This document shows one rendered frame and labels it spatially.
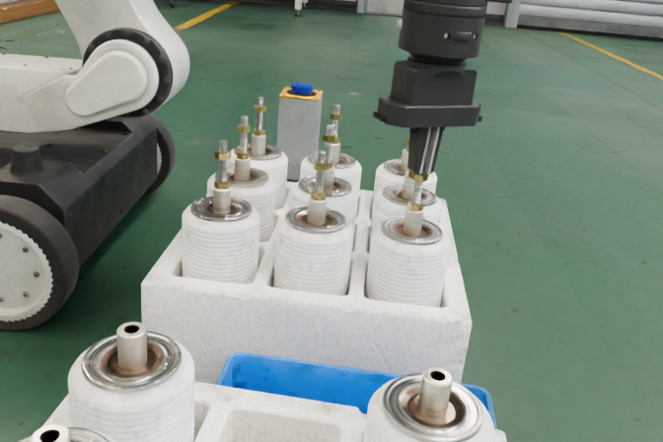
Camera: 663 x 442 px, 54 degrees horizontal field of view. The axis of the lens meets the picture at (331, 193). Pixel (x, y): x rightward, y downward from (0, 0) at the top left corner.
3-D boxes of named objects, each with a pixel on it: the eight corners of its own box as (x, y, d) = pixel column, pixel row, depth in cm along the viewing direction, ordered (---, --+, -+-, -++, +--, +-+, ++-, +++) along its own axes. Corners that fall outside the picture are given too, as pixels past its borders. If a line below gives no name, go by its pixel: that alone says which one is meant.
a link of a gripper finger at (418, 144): (410, 166, 77) (417, 115, 75) (423, 176, 74) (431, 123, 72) (399, 167, 77) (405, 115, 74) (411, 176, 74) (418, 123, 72)
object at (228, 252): (181, 356, 81) (181, 226, 75) (182, 315, 90) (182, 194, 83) (257, 353, 83) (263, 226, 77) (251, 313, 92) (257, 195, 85)
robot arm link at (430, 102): (397, 133, 67) (412, 16, 63) (359, 109, 76) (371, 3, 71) (497, 130, 72) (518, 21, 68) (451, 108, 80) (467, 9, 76)
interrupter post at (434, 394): (415, 419, 48) (421, 383, 47) (415, 399, 50) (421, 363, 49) (448, 424, 48) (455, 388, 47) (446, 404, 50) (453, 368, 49)
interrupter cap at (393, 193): (418, 213, 85) (418, 208, 85) (371, 196, 89) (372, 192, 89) (445, 199, 91) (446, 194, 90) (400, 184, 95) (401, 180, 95)
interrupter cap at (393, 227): (378, 242, 76) (379, 237, 76) (383, 217, 83) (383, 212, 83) (443, 251, 75) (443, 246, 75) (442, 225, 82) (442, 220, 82)
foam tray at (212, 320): (142, 406, 82) (139, 282, 76) (218, 264, 119) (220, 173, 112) (449, 446, 80) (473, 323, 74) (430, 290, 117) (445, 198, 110)
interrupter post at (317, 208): (327, 226, 79) (330, 201, 77) (308, 227, 78) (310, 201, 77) (323, 218, 81) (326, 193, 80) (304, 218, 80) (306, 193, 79)
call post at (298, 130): (269, 256, 124) (278, 97, 112) (275, 240, 130) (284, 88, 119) (306, 259, 123) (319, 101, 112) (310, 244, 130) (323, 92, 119)
